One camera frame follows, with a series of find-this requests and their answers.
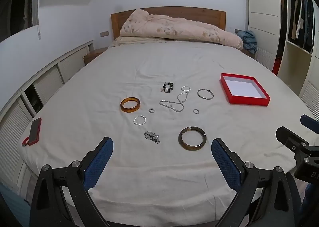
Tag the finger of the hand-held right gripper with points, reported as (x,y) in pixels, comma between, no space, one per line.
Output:
(310,123)
(286,137)

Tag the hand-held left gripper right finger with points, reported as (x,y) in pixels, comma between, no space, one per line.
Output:
(224,164)

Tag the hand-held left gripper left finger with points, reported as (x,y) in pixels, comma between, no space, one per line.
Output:
(99,162)

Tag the amber bangle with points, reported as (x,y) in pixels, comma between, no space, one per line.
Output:
(129,110)

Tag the red box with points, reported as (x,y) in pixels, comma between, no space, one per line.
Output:
(244,88)

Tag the dark brown bangle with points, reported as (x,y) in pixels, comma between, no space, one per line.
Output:
(192,148)

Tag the silver brooch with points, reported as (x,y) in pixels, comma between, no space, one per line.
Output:
(152,136)

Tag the red bag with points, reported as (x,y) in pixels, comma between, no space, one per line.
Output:
(276,66)

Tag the thin silver bangle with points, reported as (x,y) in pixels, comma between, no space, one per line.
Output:
(204,98)

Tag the phone in red case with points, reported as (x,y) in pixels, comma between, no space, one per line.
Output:
(35,131)

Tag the wooden nightstand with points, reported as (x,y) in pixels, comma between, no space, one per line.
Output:
(93,55)
(248,54)

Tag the white slatted low cabinets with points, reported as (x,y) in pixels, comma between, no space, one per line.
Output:
(49,80)

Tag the hanging dark clothes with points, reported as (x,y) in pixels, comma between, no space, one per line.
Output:
(306,23)

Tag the blue cloth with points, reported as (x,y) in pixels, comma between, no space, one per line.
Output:
(249,40)

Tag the beige pillow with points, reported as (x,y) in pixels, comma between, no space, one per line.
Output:
(129,40)

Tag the white wardrobe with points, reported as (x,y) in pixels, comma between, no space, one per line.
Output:
(264,5)

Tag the beige floral comforter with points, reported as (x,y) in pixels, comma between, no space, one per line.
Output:
(187,30)

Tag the wooden headboard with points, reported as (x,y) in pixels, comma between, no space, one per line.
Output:
(174,11)

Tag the window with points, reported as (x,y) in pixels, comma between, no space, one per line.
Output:
(22,5)

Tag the wall socket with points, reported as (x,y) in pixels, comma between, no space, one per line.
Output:
(104,33)

